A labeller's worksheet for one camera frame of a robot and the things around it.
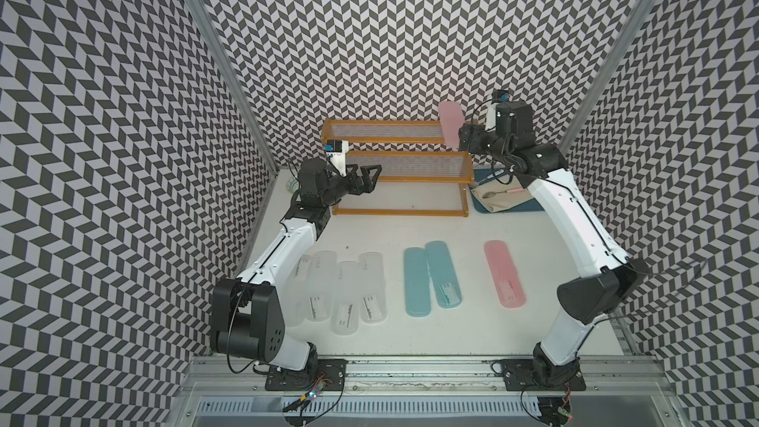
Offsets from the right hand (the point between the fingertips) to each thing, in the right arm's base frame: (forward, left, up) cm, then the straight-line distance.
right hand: (477, 135), depth 76 cm
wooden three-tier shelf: (+27, +19, -38) cm, 50 cm away
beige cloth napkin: (+5, -15, -32) cm, 36 cm away
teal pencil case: (-22, +7, -36) cm, 43 cm away
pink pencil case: (-26, -12, -37) cm, 46 cm away
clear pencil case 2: (-33, +36, -35) cm, 60 cm away
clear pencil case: (-23, +29, -36) cm, 52 cm away
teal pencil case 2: (-24, +15, -37) cm, 46 cm away
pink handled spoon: (+7, -13, -33) cm, 36 cm away
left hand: (-4, +28, -8) cm, 30 cm away
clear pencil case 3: (-26, +43, -36) cm, 62 cm away
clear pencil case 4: (-28, +50, -36) cm, 68 cm away
